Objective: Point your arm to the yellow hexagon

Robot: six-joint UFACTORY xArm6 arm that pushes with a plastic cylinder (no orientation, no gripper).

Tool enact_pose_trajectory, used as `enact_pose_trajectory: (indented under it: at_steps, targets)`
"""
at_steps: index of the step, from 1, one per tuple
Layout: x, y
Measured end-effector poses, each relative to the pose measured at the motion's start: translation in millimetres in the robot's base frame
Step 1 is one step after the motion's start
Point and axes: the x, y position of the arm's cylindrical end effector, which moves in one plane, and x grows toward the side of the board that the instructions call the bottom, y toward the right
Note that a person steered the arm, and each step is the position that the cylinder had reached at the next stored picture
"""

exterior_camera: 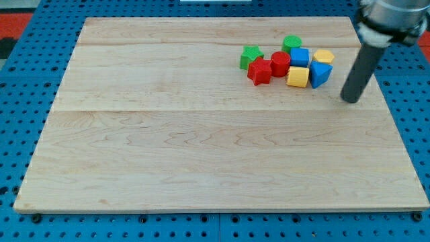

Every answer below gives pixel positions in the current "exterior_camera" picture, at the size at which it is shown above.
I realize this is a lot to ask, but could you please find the yellow hexagon block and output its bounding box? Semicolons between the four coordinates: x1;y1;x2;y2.
312;49;335;65

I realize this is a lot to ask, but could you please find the light wooden board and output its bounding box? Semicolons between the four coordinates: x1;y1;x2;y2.
13;17;429;214

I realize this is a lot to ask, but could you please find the red star block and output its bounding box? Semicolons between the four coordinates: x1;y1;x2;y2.
247;57;272;86

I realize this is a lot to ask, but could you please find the green star block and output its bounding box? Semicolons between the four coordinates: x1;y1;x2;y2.
239;45;264;70

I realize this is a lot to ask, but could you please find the red cylinder block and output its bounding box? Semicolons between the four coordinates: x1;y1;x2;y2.
271;51;291;77

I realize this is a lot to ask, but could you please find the yellow pentagon block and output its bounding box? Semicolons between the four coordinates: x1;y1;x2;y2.
286;66;310;88

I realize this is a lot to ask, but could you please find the blue cube block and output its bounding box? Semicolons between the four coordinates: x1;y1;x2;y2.
290;48;310;68

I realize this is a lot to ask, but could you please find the green cylinder block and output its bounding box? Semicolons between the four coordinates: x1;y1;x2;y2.
282;35;302;53

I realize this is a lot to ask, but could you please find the blue triangle block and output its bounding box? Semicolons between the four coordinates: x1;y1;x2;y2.
310;60;333;89

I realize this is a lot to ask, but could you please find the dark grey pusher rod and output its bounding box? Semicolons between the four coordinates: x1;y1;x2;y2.
340;43;386;104

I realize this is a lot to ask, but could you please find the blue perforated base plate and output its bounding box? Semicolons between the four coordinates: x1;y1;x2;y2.
1;0;429;241

